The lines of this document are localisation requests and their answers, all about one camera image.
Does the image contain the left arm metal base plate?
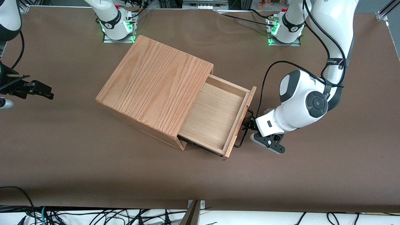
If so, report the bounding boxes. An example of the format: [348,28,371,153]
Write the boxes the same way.
[267,17,302,47]

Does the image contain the black looped cable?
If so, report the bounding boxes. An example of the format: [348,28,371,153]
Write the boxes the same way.
[0,186,37,225]

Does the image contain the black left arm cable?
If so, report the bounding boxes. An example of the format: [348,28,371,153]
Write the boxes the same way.
[256,0,348,118]

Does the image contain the aluminium frame rail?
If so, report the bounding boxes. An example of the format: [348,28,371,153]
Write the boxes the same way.
[182,0,229,10]

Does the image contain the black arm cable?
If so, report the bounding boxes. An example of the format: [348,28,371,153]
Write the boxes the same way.
[256,0,348,118]
[11,31,25,70]

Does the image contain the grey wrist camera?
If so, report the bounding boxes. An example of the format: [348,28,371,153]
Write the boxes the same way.
[0,97,15,110]
[250,132,286,155]

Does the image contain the oak wooden drawer cabinet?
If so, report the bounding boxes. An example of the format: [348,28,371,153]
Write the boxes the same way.
[96,35,214,151]

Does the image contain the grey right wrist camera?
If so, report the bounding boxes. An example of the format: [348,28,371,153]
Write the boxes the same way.
[0,97,15,110]

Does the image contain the small metal bracket plate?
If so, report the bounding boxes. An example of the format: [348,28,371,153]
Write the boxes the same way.
[187,200,206,210]

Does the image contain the wooden drawer with black handle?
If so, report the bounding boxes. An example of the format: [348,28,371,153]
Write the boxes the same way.
[177,74,257,161]

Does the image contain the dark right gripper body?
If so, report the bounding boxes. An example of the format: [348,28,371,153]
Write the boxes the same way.
[0,61,30,99]

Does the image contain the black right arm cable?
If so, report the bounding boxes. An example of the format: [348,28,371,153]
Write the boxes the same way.
[11,31,25,70]

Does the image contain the black base cable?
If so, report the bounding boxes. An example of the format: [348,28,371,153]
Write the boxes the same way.
[124,0,151,20]

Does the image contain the brown wedge post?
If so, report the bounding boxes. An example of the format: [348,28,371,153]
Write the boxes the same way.
[179,200,201,225]

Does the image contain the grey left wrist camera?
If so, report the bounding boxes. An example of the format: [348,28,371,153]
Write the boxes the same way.
[250,132,286,155]

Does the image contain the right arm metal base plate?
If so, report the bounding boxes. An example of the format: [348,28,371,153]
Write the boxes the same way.
[102,14,137,44]

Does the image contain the long black cable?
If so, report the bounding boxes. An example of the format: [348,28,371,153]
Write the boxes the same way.
[215,11,275,26]

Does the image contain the short black cable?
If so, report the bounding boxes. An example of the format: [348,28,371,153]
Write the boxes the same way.
[249,8,270,18]

